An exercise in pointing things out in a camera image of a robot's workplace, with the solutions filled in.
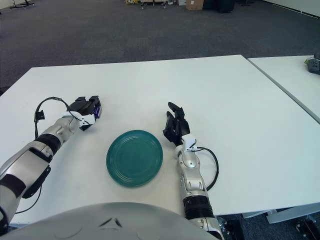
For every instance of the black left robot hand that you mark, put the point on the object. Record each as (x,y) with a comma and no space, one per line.
(85,106)

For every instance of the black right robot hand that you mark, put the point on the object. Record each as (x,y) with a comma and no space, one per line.
(181,127)

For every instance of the blue purple gum pack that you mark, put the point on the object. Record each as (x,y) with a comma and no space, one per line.
(98,112)

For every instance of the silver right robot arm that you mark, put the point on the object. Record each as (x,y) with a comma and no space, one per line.
(193,175)

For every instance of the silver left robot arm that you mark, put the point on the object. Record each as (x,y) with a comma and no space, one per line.
(25,162)

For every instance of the teal green round plate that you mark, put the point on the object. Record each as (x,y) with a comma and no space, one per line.
(135,158)

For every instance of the black table foot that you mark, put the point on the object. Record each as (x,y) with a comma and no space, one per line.
(231,228)
(308,226)

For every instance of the black floor stand base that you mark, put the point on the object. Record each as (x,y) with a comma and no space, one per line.
(22,4)

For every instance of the silver robot torso shell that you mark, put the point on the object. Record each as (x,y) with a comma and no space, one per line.
(100,225)

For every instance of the wheeled metal cart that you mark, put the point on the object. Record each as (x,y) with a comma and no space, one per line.
(152,3)

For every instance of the brown cardboard box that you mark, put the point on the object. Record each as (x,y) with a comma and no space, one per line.
(195,4)

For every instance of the black cabinet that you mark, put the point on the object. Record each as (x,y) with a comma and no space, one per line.
(220,5)

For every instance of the grey green handheld device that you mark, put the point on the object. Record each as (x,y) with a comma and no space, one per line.
(313,65)

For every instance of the white table frame beam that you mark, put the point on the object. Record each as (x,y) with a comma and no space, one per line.
(292,215)
(256,214)

